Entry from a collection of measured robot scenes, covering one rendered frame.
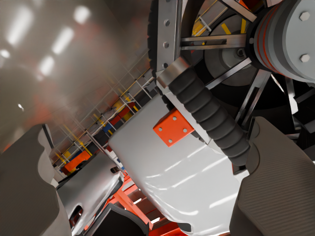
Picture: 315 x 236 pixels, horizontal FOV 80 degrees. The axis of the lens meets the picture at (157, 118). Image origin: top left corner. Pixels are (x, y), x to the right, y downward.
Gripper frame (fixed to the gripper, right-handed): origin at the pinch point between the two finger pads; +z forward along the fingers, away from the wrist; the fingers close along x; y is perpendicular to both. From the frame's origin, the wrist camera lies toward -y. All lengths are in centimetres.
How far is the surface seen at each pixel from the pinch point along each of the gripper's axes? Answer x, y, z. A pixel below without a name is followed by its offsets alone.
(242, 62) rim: 23.0, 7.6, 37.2
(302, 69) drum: 19.3, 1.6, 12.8
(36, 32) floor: -67, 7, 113
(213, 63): 30, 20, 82
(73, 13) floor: -49, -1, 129
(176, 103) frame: 5.8, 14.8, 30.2
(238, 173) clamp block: 10.3, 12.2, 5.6
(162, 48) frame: 2.7, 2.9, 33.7
